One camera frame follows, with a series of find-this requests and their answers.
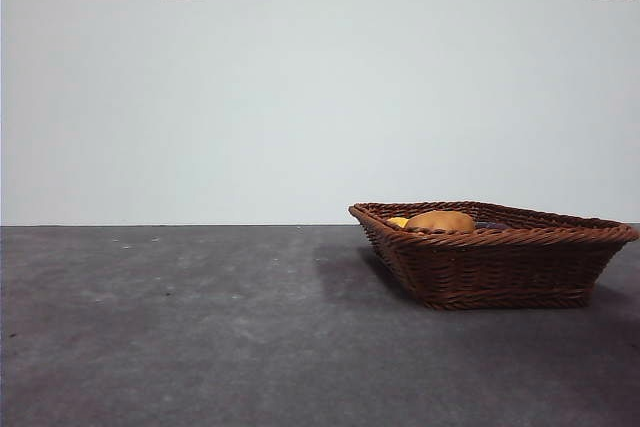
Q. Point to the yellow corn cob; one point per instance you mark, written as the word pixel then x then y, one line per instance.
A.
pixel 398 221

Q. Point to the brown potato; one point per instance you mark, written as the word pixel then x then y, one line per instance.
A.
pixel 440 221

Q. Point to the purple eggplant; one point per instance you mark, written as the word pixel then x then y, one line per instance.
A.
pixel 492 224

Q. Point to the brown wicker basket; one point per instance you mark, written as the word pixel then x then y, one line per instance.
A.
pixel 500 267

